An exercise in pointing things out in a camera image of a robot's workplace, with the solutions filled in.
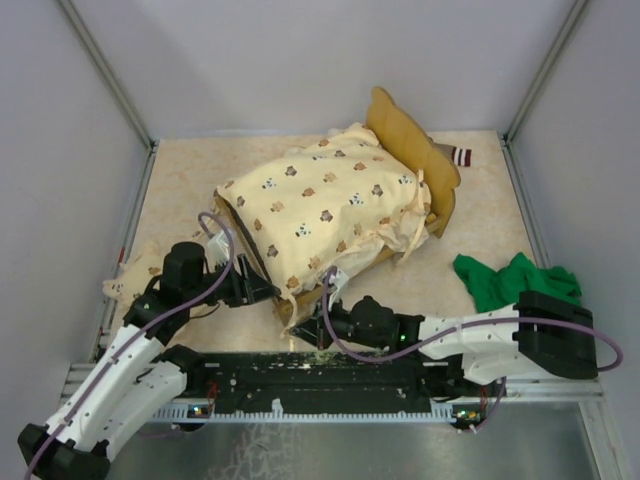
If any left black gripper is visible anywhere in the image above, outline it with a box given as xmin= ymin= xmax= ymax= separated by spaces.
xmin=185 ymin=252 xmax=281 ymax=307

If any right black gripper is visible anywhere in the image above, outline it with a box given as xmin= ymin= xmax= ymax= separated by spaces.
xmin=290 ymin=291 xmax=388 ymax=351

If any cream animal print cushion cover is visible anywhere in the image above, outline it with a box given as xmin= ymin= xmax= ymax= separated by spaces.
xmin=215 ymin=123 xmax=431 ymax=329

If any wooden pet bed frame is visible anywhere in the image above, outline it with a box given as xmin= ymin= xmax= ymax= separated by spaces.
xmin=215 ymin=87 xmax=461 ymax=330

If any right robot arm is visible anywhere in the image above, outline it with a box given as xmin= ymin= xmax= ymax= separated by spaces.
xmin=291 ymin=291 xmax=598 ymax=396

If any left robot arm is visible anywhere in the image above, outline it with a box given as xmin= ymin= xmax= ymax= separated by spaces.
xmin=18 ymin=242 xmax=280 ymax=479

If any small cream animal pillow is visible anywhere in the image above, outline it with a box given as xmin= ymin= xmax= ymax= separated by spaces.
xmin=102 ymin=241 xmax=168 ymax=307

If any green cloth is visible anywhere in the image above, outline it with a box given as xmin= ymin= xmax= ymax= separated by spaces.
xmin=453 ymin=252 xmax=582 ymax=313

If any brown striped sock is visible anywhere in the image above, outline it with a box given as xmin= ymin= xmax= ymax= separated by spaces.
xmin=435 ymin=143 xmax=472 ymax=167

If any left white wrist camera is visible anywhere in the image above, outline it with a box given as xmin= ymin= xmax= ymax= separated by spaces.
xmin=206 ymin=231 xmax=233 ymax=267

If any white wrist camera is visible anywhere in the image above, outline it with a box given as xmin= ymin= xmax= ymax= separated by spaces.
xmin=206 ymin=231 xmax=233 ymax=267
xmin=323 ymin=266 xmax=350 ymax=306

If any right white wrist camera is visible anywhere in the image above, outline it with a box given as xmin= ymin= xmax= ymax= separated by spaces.
xmin=323 ymin=266 xmax=350 ymax=306

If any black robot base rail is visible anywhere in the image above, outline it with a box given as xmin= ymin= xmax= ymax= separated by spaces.
xmin=59 ymin=349 xmax=601 ymax=431

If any left aluminium frame post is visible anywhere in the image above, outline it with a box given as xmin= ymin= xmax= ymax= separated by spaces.
xmin=54 ymin=0 xmax=155 ymax=150

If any aluminium frame post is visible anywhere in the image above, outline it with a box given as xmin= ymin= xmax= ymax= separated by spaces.
xmin=54 ymin=0 xmax=155 ymax=150
xmin=502 ymin=0 xmax=591 ymax=147

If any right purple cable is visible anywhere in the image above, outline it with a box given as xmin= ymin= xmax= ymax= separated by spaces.
xmin=321 ymin=266 xmax=626 ymax=436

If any right aluminium frame post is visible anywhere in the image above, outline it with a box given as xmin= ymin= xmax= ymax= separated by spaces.
xmin=502 ymin=0 xmax=591 ymax=147

